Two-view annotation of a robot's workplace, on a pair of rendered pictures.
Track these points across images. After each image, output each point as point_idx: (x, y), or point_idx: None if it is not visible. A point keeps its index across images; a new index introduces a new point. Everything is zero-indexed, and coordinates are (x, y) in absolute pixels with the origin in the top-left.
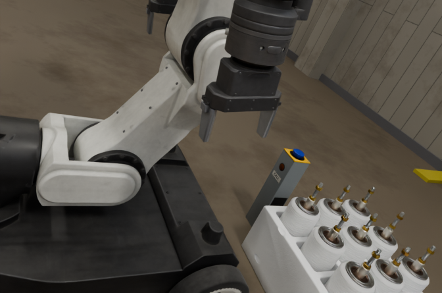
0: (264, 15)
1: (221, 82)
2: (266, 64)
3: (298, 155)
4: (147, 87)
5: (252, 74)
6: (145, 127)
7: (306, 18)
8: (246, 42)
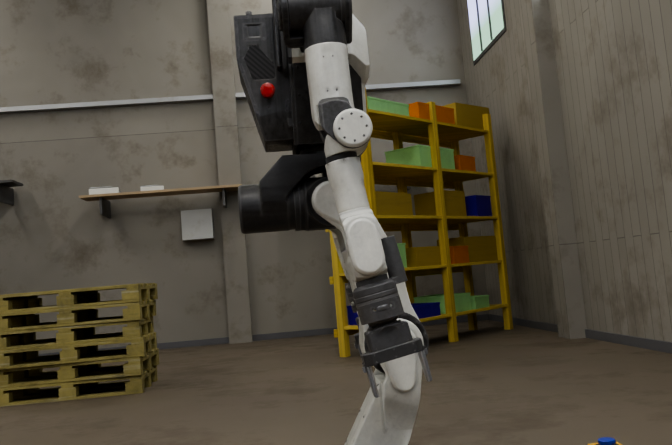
0: (364, 290)
1: (368, 347)
2: (382, 318)
3: (604, 442)
4: (363, 405)
5: (381, 330)
6: (365, 436)
7: (403, 280)
8: (364, 311)
